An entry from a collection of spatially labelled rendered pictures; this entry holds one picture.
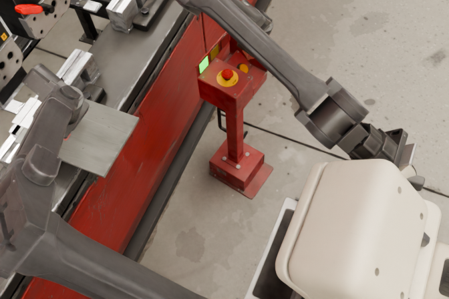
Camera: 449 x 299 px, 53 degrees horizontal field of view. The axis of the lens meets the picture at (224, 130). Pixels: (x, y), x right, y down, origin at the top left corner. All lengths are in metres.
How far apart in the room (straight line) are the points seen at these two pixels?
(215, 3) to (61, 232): 0.50
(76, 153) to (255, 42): 0.56
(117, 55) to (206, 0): 0.68
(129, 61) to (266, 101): 1.09
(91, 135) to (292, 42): 1.70
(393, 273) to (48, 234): 0.44
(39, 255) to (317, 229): 0.37
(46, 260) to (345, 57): 2.25
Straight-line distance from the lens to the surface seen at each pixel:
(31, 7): 1.07
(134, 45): 1.50
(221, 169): 2.06
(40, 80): 1.02
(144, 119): 1.54
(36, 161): 0.60
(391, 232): 0.66
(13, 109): 1.30
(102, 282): 0.57
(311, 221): 0.68
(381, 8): 2.93
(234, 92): 1.46
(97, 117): 1.20
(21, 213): 0.54
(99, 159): 1.14
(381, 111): 2.45
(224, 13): 0.85
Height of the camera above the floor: 1.97
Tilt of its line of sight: 59 degrees down
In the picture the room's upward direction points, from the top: 4 degrees counter-clockwise
